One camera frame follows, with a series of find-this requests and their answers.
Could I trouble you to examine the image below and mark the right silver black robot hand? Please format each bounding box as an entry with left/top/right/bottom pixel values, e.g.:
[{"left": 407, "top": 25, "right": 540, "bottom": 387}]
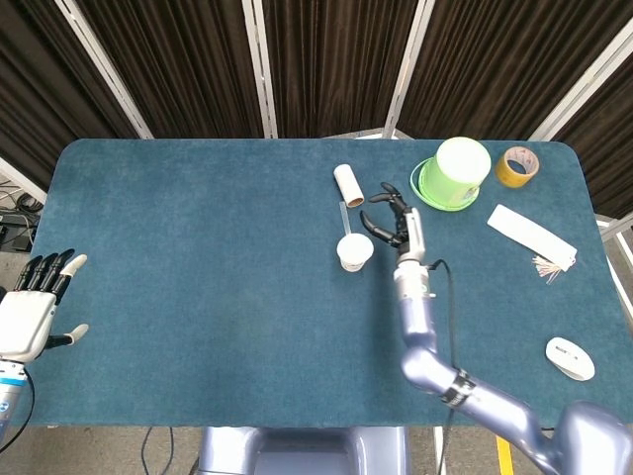
[{"left": 359, "top": 181, "right": 427, "bottom": 266}]

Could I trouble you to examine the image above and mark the white cardboard tube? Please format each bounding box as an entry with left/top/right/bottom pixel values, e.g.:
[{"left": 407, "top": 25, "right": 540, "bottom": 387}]
[{"left": 332, "top": 163, "right": 366, "bottom": 208}]

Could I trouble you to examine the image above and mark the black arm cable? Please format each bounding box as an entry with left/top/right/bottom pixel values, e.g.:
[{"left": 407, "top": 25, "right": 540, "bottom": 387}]
[
  {"left": 424, "top": 258, "right": 459, "bottom": 475},
  {"left": 0, "top": 368, "right": 37, "bottom": 449}
]

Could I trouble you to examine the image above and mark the black floor cable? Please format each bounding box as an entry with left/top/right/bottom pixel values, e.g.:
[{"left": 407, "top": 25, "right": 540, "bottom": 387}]
[{"left": 141, "top": 427, "right": 175, "bottom": 475}]

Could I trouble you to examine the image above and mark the upturned green plastic bucket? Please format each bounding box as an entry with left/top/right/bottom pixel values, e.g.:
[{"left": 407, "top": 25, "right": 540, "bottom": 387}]
[{"left": 417, "top": 137, "right": 493, "bottom": 205}]

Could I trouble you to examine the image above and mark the white computer mouse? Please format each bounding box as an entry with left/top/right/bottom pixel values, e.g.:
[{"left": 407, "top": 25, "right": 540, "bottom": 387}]
[{"left": 545, "top": 336, "right": 596, "bottom": 382}]

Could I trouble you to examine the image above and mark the dark brown curtain partition panel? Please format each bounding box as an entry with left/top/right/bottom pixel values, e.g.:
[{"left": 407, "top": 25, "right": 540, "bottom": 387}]
[
  {"left": 63, "top": 0, "right": 271, "bottom": 139},
  {"left": 0, "top": 0, "right": 152, "bottom": 192},
  {"left": 543, "top": 48, "right": 633, "bottom": 219},
  {"left": 395, "top": 0, "right": 633, "bottom": 142},
  {"left": 246, "top": 0, "right": 421, "bottom": 139}
]

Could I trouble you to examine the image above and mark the flat white paper sleeve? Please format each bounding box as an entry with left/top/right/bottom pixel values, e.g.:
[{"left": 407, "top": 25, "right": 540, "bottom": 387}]
[{"left": 486, "top": 203, "right": 579, "bottom": 272}]

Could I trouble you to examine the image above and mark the blue felt table mat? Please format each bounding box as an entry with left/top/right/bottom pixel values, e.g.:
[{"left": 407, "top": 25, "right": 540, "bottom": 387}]
[{"left": 22, "top": 138, "right": 625, "bottom": 429}]

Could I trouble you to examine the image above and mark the black cable bundle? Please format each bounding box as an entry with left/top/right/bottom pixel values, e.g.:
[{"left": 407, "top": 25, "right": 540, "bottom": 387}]
[{"left": 0, "top": 180, "right": 48, "bottom": 219}]

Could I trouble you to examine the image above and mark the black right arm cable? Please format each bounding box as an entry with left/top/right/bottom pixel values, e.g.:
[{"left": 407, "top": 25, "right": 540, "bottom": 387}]
[{"left": 424, "top": 258, "right": 459, "bottom": 475}]

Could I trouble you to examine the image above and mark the lavender robot torso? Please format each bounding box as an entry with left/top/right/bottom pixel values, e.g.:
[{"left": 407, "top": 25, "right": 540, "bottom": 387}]
[{"left": 196, "top": 426, "right": 410, "bottom": 475}]

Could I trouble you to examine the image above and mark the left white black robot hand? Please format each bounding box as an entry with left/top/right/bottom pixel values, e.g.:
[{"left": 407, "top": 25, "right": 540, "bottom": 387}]
[{"left": 0, "top": 247, "right": 90, "bottom": 363}]

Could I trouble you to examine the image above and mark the small white paper cup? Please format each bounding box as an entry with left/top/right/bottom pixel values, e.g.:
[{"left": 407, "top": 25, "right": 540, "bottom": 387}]
[{"left": 335, "top": 232, "right": 374, "bottom": 273}]

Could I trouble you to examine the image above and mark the yellow packing tape roll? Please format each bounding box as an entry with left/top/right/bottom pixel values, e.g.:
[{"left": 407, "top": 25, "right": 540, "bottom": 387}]
[{"left": 495, "top": 145, "right": 541, "bottom": 190}]

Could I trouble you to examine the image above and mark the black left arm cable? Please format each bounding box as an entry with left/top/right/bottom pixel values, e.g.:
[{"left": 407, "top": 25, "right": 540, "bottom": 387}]
[{"left": 0, "top": 368, "right": 37, "bottom": 449}]

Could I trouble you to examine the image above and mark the bundle of toothpicks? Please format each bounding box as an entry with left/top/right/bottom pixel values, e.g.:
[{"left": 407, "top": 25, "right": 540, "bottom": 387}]
[{"left": 531, "top": 254, "right": 564, "bottom": 286}]

